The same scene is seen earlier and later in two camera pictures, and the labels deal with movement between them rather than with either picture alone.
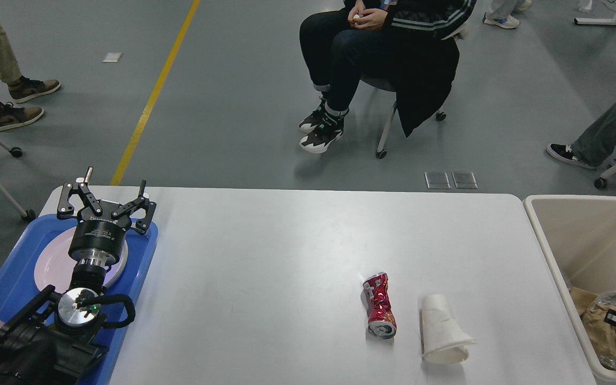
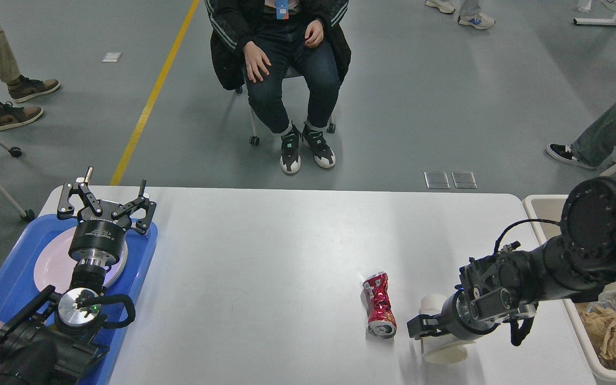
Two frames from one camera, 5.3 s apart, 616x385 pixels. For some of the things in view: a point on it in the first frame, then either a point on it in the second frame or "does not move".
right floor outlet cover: [464, 179] does not move
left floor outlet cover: [437, 180] does not move
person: [411, 46] → [290, 56]
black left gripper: [98, 241] does not move
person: [499, 12] → [470, 15]
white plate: [54, 267] does not move
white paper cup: [443, 340] does not move
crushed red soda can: [382, 322] does not move
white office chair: [381, 153] → [291, 71]
